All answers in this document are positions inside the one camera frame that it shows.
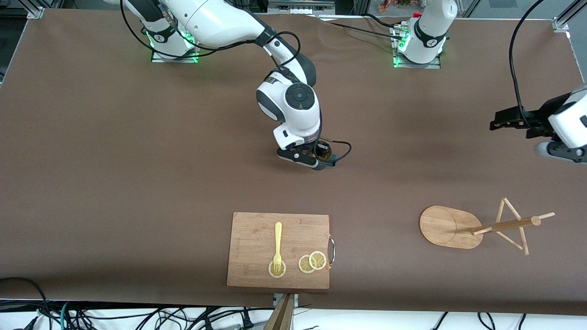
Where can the aluminium corner bracket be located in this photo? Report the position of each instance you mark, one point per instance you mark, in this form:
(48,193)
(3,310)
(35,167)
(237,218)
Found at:
(560,24)
(36,12)

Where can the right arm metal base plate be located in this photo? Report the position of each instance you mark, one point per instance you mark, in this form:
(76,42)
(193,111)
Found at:
(183,59)

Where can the aluminium frame profile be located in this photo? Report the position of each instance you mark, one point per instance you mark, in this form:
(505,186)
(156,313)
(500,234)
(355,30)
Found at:
(573,10)

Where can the wooden cup rack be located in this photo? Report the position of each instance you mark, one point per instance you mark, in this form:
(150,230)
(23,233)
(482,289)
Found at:
(445,227)

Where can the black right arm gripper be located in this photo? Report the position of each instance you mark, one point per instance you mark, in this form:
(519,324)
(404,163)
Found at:
(322,151)

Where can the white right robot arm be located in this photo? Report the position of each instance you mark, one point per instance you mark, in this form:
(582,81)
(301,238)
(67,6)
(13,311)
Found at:
(215,23)

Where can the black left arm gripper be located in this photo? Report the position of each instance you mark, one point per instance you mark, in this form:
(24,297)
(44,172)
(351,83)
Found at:
(545,115)

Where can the metal post bracket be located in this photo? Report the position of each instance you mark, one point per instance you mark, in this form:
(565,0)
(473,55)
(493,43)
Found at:
(276,300)

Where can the lemon slice under fork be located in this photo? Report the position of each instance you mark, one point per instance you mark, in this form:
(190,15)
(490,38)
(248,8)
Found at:
(283,270)

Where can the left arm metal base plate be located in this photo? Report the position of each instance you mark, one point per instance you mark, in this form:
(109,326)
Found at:
(431,66)

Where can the bamboo cutting board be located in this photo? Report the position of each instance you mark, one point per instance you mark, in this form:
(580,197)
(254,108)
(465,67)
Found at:
(252,247)

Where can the wooden post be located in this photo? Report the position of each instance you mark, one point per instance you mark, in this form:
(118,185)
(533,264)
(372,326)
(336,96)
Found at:
(282,316)

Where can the white power strip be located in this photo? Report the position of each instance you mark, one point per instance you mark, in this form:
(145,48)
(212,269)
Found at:
(300,8)

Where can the teal cup with yellow inside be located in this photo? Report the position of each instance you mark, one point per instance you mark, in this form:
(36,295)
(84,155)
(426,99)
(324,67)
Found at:
(324,158)

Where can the yellow plastic fork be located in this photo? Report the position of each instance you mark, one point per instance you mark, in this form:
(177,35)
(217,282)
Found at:
(278,238)

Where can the orange artificial flowers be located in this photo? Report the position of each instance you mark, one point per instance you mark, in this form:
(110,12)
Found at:
(399,4)

